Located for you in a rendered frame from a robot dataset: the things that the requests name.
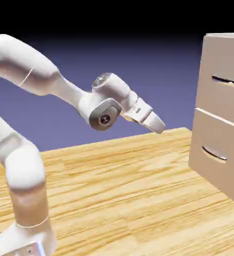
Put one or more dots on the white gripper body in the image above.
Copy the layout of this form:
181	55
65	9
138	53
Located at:
154	122

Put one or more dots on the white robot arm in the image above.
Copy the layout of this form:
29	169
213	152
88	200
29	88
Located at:
24	66

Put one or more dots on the beige cabinet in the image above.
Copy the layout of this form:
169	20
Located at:
219	124

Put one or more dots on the beige drawer front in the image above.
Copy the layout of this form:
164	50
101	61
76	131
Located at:
211	168
217	94

